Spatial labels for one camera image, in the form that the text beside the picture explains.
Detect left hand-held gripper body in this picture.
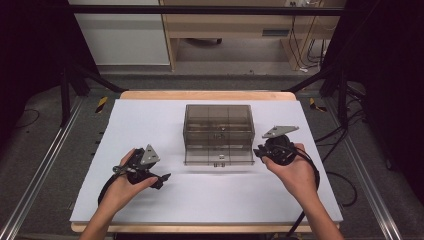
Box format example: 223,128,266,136
112,143,162,186

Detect wooden table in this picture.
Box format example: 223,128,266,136
70,89,341,234

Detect office chair base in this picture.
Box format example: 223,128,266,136
182,37,224,46

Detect black floor cables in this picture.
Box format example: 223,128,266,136
314,108,367,208

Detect person's left hand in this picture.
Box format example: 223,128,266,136
99,148,160,214

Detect black frame crossbar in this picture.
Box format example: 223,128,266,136
68,4,348,17

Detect yellow clamp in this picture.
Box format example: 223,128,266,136
308,97,328,113
94,95,110,114

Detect smoky transparent drawer case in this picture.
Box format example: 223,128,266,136
182,104,256,149

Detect black curtain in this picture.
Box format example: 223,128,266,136
0,0,101,161
319,0,424,204

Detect thin black floor cable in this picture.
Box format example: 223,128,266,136
14,108,41,130

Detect desk cables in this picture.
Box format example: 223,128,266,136
287,14,330,73

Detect light wooden desk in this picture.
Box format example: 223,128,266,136
159,0,346,72

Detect white cabinet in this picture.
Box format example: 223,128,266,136
68,0,171,67

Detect person's right hand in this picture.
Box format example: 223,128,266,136
261,143,320,202

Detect yellow clamp right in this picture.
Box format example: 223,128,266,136
308,97,328,113

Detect aluminium floor rail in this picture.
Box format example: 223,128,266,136
0,96,85,240
323,99,405,240

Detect black frame leg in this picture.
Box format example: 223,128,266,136
59,61,127,128
282,61,352,130

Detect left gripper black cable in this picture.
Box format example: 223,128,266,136
97,172,120,206

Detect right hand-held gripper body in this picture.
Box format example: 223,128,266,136
260,125,300,167

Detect yellow clamp left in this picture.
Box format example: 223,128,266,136
94,95,110,114

